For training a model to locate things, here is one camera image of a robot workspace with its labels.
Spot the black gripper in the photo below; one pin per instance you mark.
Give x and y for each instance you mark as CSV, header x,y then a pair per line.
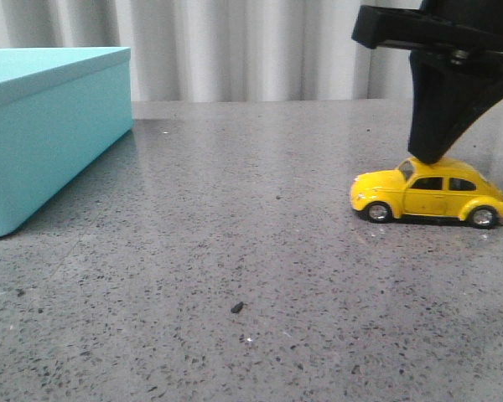
x,y
449,94

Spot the yellow toy beetle car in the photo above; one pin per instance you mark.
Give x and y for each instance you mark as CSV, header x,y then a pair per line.
x,y
449,189

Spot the light blue storage box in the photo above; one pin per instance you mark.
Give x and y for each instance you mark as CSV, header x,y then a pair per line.
x,y
60,108

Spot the white pleated curtain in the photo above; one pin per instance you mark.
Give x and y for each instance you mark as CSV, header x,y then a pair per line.
x,y
211,51

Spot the small black debris piece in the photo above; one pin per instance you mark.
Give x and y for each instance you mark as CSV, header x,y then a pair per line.
x,y
237,308

